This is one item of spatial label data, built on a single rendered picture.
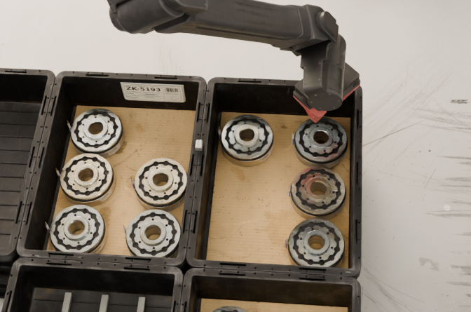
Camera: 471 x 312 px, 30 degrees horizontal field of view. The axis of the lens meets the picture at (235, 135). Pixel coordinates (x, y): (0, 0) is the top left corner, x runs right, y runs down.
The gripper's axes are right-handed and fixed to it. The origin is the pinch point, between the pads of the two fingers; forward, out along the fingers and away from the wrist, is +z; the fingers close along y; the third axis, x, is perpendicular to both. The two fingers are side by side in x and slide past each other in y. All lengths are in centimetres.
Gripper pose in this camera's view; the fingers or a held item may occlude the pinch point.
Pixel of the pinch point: (326, 108)
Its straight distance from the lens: 163.7
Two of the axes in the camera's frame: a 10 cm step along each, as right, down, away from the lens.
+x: -6.6, -6.3, 4.2
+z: 0.6, 5.1, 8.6
